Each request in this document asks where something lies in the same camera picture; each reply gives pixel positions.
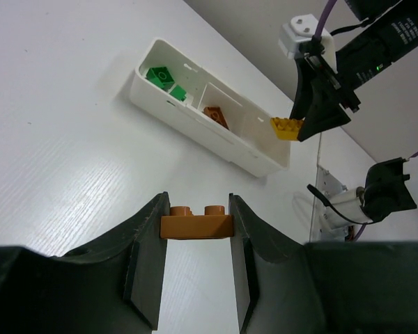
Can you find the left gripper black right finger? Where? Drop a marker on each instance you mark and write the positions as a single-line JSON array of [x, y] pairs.
[[282, 286]]

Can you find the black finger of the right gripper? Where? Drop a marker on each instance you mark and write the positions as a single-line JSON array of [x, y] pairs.
[[317, 99]]

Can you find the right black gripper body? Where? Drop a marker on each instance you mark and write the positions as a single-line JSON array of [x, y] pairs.
[[390, 32]]

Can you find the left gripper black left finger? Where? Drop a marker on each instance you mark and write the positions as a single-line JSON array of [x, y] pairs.
[[111, 284]]

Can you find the yellow lego brick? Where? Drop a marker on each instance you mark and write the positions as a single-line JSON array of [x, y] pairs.
[[286, 129]]

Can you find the brown lego brick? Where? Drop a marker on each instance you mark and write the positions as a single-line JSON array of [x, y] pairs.
[[181, 224], [215, 113]]

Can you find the green lego brick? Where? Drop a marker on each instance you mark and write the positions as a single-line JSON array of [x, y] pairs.
[[160, 77], [178, 93]]

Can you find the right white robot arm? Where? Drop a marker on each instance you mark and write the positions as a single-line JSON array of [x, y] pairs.
[[390, 186]]

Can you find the white divided plastic tray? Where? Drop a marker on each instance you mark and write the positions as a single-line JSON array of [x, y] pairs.
[[191, 100]]

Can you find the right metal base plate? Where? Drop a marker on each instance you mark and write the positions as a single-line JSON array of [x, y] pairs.
[[326, 225]]

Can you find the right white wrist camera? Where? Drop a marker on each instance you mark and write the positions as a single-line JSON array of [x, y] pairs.
[[301, 30]]

